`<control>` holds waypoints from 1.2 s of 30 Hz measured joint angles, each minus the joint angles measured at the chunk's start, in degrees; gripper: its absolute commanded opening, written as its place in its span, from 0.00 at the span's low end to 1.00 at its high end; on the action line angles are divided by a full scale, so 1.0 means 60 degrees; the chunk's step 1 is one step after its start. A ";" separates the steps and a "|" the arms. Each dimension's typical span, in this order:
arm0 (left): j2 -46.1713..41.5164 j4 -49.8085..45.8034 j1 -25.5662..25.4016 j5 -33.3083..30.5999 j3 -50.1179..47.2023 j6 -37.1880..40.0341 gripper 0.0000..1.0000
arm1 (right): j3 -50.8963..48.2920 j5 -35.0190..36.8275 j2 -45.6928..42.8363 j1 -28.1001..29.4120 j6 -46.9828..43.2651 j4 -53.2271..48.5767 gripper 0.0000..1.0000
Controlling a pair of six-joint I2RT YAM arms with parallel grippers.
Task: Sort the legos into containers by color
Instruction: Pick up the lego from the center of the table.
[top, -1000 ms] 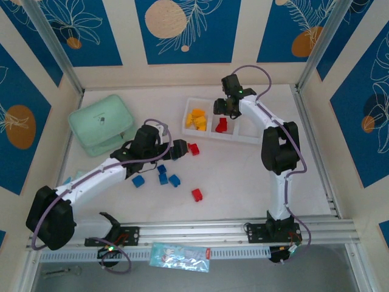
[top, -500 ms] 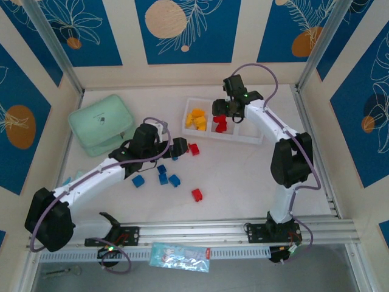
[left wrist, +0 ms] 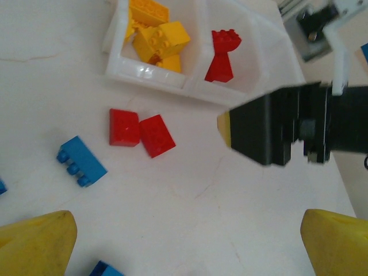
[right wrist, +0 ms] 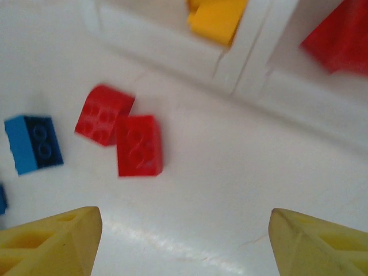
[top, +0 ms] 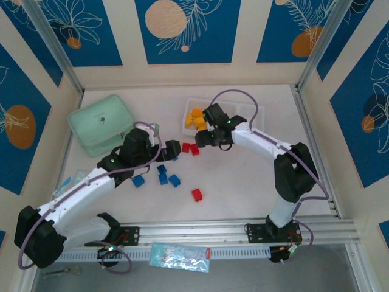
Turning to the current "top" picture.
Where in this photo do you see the clear three-compartment tray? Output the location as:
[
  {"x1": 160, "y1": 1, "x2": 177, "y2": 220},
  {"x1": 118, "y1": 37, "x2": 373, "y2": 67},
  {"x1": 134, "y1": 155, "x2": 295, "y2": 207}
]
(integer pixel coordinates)
[{"x1": 181, "y1": 97, "x2": 266, "y2": 146}]

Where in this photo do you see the mint green zip pouch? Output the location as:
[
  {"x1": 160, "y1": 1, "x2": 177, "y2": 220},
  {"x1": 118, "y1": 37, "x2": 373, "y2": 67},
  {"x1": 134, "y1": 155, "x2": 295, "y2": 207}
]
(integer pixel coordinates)
[{"x1": 67, "y1": 93, "x2": 137, "y2": 158}]

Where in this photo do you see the clear packet with teal print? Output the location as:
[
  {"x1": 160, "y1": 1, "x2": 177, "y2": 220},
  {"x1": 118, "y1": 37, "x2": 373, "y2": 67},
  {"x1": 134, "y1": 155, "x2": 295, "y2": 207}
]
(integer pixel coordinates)
[{"x1": 53, "y1": 170, "x2": 92, "y2": 198}]

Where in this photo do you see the light blue printed plastic packet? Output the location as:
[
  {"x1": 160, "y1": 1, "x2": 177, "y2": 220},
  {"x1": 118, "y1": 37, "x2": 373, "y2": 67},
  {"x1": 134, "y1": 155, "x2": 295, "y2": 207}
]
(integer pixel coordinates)
[{"x1": 148, "y1": 242, "x2": 212, "y2": 273}]

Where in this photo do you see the aluminium table edge profile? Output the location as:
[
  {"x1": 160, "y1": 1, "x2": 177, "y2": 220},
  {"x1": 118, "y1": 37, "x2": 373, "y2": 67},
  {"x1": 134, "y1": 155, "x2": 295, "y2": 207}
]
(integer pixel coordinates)
[{"x1": 345, "y1": 242, "x2": 376, "y2": 292}]

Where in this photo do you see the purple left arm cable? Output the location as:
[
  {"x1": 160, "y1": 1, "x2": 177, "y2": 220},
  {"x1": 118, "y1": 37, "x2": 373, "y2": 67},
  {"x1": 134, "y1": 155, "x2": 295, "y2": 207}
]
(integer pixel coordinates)
[{"x1": 18, "y1": 121, "x2": 162, "y2": 270}]

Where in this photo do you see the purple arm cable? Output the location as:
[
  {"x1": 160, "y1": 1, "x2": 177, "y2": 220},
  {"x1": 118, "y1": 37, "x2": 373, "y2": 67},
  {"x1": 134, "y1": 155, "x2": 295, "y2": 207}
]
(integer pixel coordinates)
[
  {"x1": 18, "y1": 121, "x2": 162, "y2": 270},
  {"x1": 211, "y1": 89, "x2": 331, "y2": 265}
]

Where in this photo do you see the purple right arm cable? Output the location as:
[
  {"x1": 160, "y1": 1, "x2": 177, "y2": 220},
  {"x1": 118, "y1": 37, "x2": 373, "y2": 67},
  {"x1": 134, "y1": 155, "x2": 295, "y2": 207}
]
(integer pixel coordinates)
[{"x1": 211, "y1": 89, "x2": 331, "y2": 265}]

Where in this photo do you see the aluminium side rail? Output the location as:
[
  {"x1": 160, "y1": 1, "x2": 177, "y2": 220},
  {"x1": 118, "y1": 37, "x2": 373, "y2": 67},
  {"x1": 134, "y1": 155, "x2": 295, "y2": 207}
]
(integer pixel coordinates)
[
  {"x1": 45, "y1": 91, "x2": 84, "y2": 226},
  {"x1": 290, "y1": 83, "x2": 343, "y2": 218}
]

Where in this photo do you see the aluminium front rail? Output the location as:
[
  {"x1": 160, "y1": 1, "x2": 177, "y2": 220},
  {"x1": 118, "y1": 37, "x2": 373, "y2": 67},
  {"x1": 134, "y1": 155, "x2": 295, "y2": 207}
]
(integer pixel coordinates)
[{"x1": 30, "y1": 216, "x2": 356, "y2": 245}]

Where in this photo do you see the white slotted cable duct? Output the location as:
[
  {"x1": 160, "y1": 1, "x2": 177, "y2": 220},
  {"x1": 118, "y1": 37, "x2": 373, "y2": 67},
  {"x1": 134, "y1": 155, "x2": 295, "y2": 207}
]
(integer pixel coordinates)
[{"x1": 57, "y1": 245, "x2": 271, "y2": 263}]

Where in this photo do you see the purple cable loop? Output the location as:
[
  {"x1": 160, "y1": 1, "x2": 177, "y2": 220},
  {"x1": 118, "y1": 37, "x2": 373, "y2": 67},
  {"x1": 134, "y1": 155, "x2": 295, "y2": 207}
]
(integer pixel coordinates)
[{"x1": 101, "y1": 242, "x2": 134, "y2": 276}]

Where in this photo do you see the aluminium corner post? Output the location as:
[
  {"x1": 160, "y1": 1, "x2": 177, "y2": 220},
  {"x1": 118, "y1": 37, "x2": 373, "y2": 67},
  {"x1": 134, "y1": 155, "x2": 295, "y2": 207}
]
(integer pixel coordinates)
[
  {"x1": 22, "y1": 0, "x2": 85, "y2": 95},
  {"x1": 296, "y1": 0, "x2": 355, "y2": 92}
]

